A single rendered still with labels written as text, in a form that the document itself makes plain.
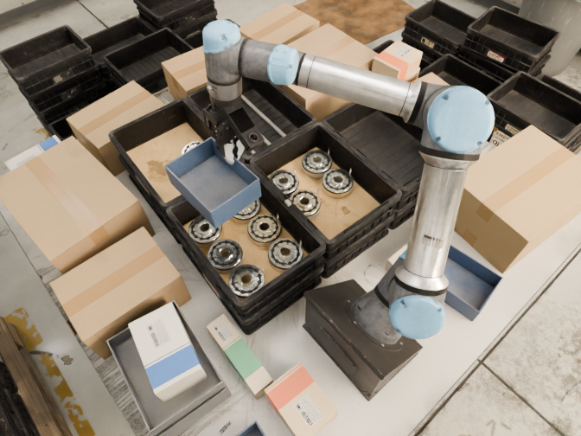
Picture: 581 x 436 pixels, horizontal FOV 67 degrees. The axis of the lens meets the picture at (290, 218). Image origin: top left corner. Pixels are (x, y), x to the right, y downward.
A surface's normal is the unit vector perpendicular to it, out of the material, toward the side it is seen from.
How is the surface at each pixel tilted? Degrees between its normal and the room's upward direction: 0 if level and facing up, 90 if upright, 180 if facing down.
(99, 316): 0
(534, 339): 0
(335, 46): 0
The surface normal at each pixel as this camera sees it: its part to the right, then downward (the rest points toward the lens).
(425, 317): -0.19, 0.43
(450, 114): -0.17, 0.18
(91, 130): -0.01, -0.57
